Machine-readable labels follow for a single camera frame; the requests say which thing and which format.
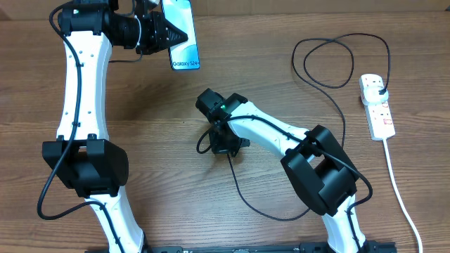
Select Galaxy S24 smartphone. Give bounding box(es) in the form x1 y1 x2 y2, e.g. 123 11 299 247
162 0 200 71

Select black usb charging cable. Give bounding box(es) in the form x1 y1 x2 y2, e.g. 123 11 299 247
226 33 392 222

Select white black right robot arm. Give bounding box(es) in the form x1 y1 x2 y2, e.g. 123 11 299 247
195 89 366 252

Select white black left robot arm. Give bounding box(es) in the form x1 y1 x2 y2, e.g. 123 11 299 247
41 1 188 252

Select white usb charger adapter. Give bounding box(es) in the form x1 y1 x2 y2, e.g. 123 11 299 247
361 86 389 106

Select white power strip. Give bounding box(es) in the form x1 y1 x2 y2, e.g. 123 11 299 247
359 74 395 141

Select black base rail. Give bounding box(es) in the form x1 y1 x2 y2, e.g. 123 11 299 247
84 240 398 253

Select white power strip cord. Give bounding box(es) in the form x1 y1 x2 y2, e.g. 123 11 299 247
382 138 424 253

